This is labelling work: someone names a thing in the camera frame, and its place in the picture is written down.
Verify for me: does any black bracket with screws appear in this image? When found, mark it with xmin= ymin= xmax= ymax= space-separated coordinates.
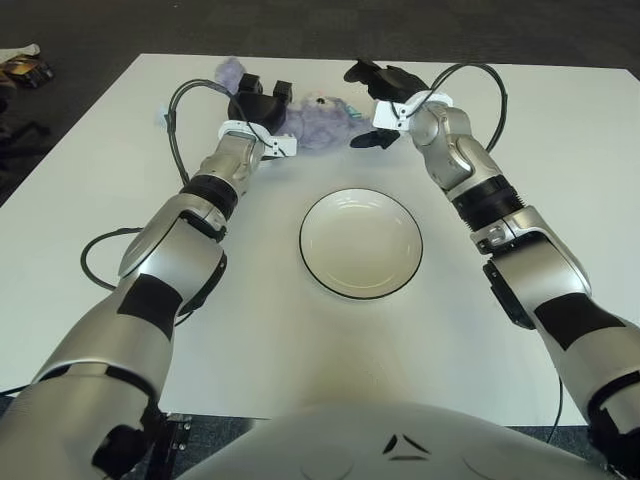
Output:
xmin=162 ymin=412 xmax=194 ymax=454

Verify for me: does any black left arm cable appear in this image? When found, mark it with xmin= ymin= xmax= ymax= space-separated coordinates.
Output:
xmin=79 ymin=77 xmax=251 ymax=321

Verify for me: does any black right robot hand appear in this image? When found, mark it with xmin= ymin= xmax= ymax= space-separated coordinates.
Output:
xmin=343 ymin=58 xmax=432 ymax=150

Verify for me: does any white plate with black rim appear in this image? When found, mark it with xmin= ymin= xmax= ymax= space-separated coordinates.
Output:
xmin=298 ymin=187 xmax=425 ymax=301

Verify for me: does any purple plush rabbit doll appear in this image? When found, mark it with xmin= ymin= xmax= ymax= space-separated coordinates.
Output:
xmin=214 ymin=57 xmax=374 ymax=152

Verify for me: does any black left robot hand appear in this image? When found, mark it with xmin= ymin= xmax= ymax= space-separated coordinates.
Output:
xmin=227 ymin=72 xmax=295 ymax=135

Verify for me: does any black chair base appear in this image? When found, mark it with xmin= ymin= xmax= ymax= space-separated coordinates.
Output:
xmin=0 ymin=119 xmax=51 ymax=166

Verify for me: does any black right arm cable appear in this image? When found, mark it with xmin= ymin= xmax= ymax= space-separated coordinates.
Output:
xmin=399 ymin=62 xmax=567 ymax=446

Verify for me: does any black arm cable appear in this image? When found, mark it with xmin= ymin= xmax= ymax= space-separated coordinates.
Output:
xmin=399 ymin=62 xmax=567 ymax=446
xmin=79 ymin=77 xmax=251 ymax=321

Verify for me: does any grey robot torso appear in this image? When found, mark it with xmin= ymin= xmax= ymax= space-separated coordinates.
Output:
xmin=174 ymin=399 xmax=621 ymax=480

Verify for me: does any dark cardboard box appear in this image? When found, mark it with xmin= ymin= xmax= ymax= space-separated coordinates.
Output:
xmin=0 ymin=54 xmax=55 ymax=90

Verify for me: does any white crumpled cloth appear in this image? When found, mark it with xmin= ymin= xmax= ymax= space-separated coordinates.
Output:
xmin=0 ymin=44 xmax=41 ymax=64

